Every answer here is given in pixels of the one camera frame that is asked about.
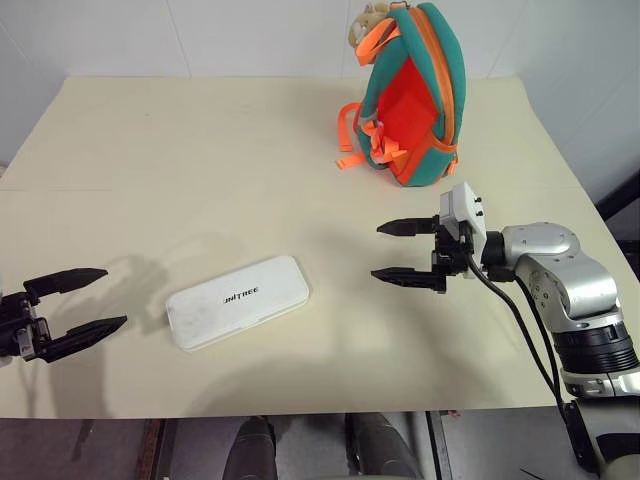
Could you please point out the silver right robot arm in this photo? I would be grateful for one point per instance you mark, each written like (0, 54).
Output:
(565, 280)

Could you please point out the dark bar under table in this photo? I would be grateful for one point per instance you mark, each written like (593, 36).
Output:
(440, 447)

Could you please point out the teal and orange backpack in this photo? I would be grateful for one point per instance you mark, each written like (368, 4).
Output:
(425, 100)

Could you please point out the white pencil case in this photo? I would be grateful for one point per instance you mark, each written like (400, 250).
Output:
(237, 302)

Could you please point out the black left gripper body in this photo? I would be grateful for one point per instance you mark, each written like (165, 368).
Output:
(20, 325)

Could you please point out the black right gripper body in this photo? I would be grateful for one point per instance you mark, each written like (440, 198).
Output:
(450, 255)

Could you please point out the dark rounded shape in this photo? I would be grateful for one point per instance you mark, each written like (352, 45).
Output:
(380, 447)
(256, 450)

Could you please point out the black frame beside table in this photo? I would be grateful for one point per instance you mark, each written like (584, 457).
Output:
(622, 210)

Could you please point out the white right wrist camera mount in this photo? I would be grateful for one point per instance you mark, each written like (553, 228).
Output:
(465, 207)

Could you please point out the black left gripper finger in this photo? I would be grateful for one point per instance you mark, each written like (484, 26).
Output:
(70, 279)
(85, 334)

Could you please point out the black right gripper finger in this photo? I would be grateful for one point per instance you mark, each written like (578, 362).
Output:
(407, 279)
(407, 227)

